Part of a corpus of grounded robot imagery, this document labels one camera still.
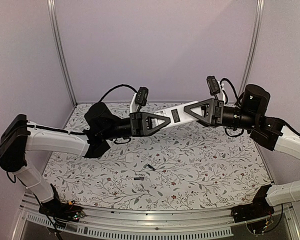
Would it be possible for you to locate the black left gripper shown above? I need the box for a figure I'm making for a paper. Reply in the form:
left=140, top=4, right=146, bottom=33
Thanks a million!
left=101, top=111, right=171, bottom=141

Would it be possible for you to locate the white and red remote control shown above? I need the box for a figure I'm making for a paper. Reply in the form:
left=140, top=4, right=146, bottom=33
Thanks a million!
left=154, top=100, right=198, bottom=130

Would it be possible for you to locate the white battery cover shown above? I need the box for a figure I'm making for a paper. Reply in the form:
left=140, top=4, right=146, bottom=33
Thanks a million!
left=125, top=154, right=135, bottom=163

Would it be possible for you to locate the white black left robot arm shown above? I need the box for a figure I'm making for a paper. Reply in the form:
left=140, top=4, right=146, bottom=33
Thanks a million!
left=0, top=102, right=171, bottom=217

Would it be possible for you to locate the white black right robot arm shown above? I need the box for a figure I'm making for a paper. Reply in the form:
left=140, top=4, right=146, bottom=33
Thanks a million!
left=183, top=84, right=300, bottom=218

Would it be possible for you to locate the floral patterned table mat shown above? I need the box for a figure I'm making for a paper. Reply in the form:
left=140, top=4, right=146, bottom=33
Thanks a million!
left=43, top=122, right=272, bottom=211

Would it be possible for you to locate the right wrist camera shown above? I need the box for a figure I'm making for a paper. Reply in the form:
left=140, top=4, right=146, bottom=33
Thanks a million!
left=206, top=75, right=221, bottom=96

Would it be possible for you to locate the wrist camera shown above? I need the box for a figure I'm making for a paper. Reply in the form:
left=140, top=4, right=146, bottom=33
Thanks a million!
left=206, top=75, right=221, bottom=96
left=135, top=86, right=149, bottom=107

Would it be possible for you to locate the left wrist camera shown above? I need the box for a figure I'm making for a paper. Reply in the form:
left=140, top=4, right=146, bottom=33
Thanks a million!
left=135, top=86, right=149, bottom=107

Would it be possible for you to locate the right aluminium frame post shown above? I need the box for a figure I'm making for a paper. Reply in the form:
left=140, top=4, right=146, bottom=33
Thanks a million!
left=239, top=0, right=265, bottom=95

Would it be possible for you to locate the aluminium frame post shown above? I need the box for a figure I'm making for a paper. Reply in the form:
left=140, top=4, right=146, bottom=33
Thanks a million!
left=46, top=0, right=78, bottom=107
left=239, top=0, right=265, bottom=95

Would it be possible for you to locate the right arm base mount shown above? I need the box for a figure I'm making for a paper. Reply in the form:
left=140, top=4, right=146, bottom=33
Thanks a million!
left=230, top=184, right=275, bottom=223

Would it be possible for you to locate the aluminium front rail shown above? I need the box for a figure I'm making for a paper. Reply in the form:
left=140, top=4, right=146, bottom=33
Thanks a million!
left=12, top=194, right=300, bottom=240

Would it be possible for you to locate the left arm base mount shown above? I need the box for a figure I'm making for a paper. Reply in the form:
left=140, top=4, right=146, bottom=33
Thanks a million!
left=39, top=184, right=85, bottom=222

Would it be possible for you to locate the left aluminium frame post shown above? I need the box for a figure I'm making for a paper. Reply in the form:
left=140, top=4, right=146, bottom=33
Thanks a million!
left=46, top=0, right=78, bottom=107

